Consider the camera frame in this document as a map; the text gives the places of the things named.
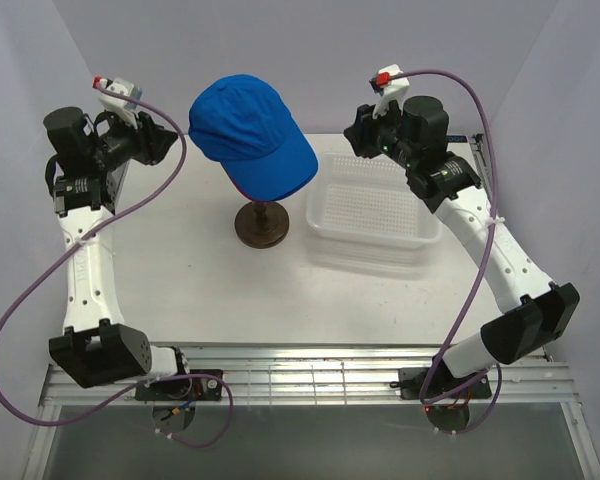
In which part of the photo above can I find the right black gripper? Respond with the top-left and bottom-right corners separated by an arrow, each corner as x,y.
341,95 -> 417,171

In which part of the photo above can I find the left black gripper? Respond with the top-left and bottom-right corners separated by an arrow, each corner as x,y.
91,108 -> 179,172

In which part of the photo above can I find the pink cap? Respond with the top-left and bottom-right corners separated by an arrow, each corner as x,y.
227,173 -> 253,201

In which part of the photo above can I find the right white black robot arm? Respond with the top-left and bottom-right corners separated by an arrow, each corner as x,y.
344,96 -> 580,399

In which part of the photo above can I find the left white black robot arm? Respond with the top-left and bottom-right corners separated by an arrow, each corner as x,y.
43,106 -> 192,400

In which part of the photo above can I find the white plastic basket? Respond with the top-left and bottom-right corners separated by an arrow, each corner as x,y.
306,152 -> 442,250

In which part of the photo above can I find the brown round wooden stand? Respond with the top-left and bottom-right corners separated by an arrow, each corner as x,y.
234,201 -> 290,249

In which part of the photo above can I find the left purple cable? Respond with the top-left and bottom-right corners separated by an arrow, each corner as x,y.
0,89 -> 235,448

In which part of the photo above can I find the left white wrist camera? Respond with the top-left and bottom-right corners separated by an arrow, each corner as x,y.
93,76 -> 142,130

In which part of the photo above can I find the aluminium rail frame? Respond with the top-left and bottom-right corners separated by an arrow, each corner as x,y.
38,134 -> 581,407

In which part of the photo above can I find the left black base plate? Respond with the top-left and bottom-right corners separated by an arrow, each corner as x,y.
134,369 -> 224,402

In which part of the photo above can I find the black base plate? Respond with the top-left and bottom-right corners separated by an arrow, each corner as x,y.
134,369 -> 224,402
389,367 -> 492,400

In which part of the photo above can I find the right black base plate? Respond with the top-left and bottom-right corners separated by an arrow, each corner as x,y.
389,367 -> 492,400

